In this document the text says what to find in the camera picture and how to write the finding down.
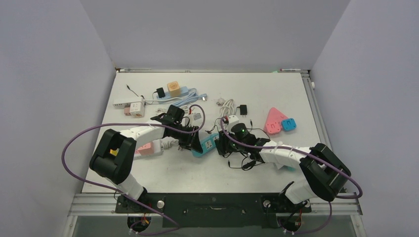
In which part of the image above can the white coiled cable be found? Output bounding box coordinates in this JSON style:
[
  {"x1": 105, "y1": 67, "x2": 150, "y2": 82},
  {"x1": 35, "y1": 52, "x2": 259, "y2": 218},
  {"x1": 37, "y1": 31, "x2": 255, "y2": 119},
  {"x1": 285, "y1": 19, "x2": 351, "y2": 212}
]
[{"x1": 215, "y1": 98, "x2": 236, "y2": 119}]

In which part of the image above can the pink cube socket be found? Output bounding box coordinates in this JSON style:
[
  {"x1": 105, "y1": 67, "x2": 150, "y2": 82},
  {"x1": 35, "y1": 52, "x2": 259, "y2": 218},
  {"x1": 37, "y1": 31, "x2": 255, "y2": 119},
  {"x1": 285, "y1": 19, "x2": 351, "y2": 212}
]
[{"x1": 135, "y1": 142, "x2": 155, "y2": 156}]

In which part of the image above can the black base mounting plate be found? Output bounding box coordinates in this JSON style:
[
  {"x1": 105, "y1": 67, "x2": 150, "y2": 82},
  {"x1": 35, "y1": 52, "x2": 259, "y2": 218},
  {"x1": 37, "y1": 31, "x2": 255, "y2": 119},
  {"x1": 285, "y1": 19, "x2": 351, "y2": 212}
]
[{"x1": 114, "y1": 192, "x2": 312, "y2": 229}]

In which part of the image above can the teal power strip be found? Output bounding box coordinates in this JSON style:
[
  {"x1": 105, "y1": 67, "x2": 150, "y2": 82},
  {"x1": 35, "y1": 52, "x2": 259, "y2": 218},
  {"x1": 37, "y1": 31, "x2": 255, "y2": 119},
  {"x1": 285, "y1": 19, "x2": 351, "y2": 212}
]
[{"x1": 191, "y1": 133, "x2": 219, "y2": 158}]

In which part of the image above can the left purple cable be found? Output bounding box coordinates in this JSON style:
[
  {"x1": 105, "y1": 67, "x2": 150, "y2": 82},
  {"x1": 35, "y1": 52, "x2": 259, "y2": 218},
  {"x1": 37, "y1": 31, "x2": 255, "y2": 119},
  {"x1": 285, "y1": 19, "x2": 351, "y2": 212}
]
[{"x1": 61, "y1": 104, "x2": 206, "y2": 236}]

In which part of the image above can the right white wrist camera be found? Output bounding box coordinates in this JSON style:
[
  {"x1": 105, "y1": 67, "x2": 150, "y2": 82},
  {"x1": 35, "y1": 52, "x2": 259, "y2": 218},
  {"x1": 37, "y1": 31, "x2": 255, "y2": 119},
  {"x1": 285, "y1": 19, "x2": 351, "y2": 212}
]
[{"x1": 226, "y1": 115, "x2": 240, "y2": 130}]

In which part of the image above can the white cube adapter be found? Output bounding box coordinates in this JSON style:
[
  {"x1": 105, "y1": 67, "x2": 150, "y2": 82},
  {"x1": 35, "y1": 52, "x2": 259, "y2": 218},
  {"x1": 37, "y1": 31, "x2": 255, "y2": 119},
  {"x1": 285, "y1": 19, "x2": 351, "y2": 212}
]
[{"x1": 129, "y1": 102, "x2": 145, "y2": 118}]

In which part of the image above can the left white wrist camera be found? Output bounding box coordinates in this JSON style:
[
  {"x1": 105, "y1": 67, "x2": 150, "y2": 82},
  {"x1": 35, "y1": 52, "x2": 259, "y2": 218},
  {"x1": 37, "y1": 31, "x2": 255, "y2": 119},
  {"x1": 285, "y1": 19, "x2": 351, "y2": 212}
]
[{"x1": 185, "y1": 110, "x2": 203, "y2": 123}]

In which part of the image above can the white long power strip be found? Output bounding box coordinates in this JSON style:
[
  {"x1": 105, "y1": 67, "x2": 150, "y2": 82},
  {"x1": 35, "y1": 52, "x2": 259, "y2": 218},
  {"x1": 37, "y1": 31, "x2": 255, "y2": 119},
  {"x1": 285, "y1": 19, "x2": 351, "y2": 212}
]
[{"x1": 112, "y1": 96, "x2": 145, "y2": 109}]

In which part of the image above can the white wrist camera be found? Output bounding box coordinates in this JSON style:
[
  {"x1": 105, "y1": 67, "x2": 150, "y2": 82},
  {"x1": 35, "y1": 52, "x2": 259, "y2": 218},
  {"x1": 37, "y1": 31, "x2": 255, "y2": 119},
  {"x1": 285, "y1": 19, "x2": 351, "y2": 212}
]
[
  {"x1": 226, "y1": 115, "x2": 240, "y2": 130},
  {"x1": 185, "y1": 110, "x2": 203, "y2": 123}
]

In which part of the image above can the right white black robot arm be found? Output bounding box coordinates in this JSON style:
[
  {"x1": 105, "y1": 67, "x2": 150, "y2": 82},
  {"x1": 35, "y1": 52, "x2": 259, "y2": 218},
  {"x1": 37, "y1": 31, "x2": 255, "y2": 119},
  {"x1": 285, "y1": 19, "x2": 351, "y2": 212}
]
[{"x1": 221, "y1": 123, "x2": 351, "y2": 211}]

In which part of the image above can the light blue coiled cable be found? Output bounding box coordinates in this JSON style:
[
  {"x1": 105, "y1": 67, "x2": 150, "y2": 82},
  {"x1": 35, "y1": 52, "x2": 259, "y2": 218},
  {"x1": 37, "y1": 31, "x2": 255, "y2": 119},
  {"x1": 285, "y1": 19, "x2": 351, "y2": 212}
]
[{"x1": 168, "y1": 88, "x2": 208, "y2": 111}]

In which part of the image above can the blue white small adapter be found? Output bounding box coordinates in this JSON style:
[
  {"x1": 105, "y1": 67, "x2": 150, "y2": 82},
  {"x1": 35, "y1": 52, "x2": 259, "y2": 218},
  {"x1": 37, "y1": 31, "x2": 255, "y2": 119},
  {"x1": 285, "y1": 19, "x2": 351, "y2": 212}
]
[{"x1": 275, "y1": 163, "x2": 295, "y2": 171}]

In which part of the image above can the large black power adapter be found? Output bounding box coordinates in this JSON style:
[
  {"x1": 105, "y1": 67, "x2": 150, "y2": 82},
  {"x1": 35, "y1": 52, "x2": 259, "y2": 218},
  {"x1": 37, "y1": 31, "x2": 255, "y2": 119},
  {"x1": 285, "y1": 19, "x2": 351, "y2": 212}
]
[{"x1": 215, "y1": 131, "x2": 235, "y2": 156}]

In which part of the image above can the purple cable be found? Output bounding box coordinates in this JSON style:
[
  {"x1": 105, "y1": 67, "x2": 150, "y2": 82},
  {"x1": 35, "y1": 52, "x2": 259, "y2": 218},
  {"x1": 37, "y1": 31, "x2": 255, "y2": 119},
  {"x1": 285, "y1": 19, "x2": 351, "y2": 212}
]
[
  {"x1": 220, "y1": 116, "x2": 363, "y2": 235},
  {"x1": 61, "y1": 104, "x2": 206, "y2": 236}
]

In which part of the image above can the white curly cord with plug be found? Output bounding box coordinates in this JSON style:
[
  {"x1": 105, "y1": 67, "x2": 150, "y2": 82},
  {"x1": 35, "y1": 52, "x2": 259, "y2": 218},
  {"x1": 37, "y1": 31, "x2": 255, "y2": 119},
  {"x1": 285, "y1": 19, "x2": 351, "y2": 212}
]
[{"x1": 160, "y1": 139, "x2": 184, "y2": 153}]

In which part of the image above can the blue square plug adapter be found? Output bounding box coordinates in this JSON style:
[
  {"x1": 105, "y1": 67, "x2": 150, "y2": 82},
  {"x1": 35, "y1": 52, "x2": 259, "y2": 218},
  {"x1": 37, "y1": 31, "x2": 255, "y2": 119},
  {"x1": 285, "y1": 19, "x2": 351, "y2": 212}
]
[{"x1": 281, "y1": 118, "x2": 297, "y2": 131}]

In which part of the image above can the small black charger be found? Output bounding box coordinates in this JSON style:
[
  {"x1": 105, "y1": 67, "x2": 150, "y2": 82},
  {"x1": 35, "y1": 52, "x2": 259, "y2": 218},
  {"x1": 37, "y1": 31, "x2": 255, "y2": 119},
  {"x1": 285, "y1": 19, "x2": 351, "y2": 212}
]
[
  {"x1": 235, "y1": 104, "x2": 248, "y2": 118},
  {"x1": 156, "y1": 87, "x2": 166, "y2": 98}
]

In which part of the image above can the pink triangular socket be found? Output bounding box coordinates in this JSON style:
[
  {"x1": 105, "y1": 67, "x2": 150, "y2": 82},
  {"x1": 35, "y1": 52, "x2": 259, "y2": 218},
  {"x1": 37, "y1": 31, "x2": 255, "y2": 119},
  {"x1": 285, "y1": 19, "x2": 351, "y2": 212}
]
[{"x1": 263, "y1": 107, "x2": 288, "y2": 135}]

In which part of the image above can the light blue power strip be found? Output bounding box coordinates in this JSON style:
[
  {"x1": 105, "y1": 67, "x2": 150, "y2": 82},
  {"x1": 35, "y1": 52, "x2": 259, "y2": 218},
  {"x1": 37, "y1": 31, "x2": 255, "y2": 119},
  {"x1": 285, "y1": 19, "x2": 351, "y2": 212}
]
[{"x1": 157, "y1": 86, "x2": 189, "y2": 100}]

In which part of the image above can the black thin adapter cable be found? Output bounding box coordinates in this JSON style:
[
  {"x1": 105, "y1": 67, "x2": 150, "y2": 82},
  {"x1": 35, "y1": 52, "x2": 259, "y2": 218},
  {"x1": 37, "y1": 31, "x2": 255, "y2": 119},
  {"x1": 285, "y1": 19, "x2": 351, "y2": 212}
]
[{"x1": 204, "y1": 118, "x2": 272, "y2": 171}]

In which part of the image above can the orange cube socket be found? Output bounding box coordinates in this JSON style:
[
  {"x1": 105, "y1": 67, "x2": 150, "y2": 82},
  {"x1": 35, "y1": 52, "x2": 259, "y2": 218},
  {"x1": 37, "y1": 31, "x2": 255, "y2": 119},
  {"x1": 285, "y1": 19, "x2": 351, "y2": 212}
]
[{"x1": 167, "y1": 81, "x2": 181, "y2": 97}]

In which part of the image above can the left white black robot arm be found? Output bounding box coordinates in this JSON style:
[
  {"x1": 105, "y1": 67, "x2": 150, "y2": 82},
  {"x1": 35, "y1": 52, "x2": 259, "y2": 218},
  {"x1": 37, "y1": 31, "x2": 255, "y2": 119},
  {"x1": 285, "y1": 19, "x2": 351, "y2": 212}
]
[{"x1": 89, "y1": 105, "x2": 203, "y2": 212}]

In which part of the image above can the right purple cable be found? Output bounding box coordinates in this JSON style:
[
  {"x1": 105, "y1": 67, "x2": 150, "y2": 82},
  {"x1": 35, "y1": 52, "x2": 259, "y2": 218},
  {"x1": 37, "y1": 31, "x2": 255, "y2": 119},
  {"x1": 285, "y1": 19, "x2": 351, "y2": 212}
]
[{"x1": 220, "y1": 116, "x2": 363, "y2": 235}]

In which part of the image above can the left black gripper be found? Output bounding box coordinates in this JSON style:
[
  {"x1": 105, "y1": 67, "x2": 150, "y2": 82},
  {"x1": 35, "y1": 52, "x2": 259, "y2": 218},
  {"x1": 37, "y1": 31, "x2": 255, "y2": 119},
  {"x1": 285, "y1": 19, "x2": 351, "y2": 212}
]
[{"x1": 169, "y1": 124, "x2": 202, "y2": 153}]

